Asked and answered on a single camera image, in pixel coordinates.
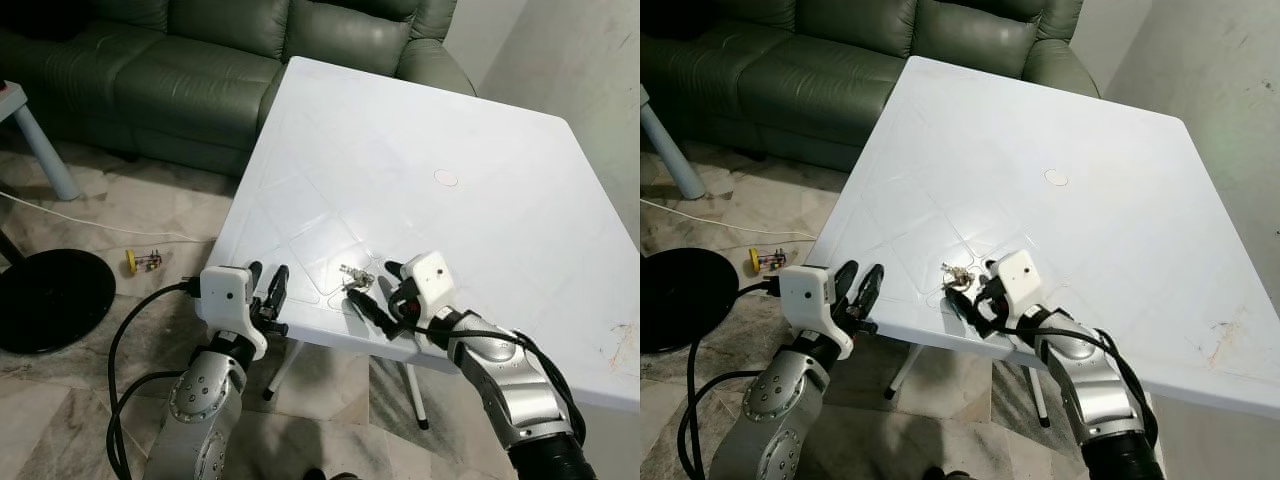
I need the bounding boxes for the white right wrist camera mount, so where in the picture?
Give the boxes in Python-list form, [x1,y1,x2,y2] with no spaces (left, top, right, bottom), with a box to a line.
[994,249,1049,336]
[400,251,463,353]

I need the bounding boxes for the white plastic table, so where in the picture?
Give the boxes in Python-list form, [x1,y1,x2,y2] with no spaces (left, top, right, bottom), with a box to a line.
[805,55,1280,429]
[205,56,641,433]

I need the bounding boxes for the black round base plate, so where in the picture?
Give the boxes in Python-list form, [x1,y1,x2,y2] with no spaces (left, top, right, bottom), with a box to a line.
[0,249,118,355]
[640,247,740,355]

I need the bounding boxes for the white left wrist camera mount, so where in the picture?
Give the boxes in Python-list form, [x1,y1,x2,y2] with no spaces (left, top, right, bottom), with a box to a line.
[777,263,853,361]
[196,265,269,362]

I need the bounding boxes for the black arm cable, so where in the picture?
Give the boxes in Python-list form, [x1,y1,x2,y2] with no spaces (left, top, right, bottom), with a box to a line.
[408,322,588,443]
[104,282,203,480]
[676,279,787,480]
[998,318,1161,443]

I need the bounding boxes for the silver keys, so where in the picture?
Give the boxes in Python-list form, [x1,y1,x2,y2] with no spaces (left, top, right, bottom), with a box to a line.
[339,263,380,295]
[938,262,977,294]

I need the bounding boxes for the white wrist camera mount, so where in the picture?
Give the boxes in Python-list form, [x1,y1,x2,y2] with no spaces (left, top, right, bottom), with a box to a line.
[196,265,269,362]
[777,263,853,361]
[994,249,1049,336]
[400,251,463,353]

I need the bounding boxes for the stool with grey leg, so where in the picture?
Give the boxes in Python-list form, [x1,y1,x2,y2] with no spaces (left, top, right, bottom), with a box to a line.
[0,80,82,202]
[640,85,707,201]

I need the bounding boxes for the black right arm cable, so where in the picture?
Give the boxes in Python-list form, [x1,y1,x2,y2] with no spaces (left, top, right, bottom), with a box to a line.
[408,322,588,443]
[998,318,1161,443]

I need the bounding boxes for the thin white floor cable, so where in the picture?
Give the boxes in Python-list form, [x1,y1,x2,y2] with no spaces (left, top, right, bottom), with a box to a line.
[640,198,813,242]
[0,190,203,244]

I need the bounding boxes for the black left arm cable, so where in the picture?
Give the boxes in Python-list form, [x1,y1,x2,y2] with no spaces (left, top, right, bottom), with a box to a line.
[104,282,203,480]
[676,279,787,480]

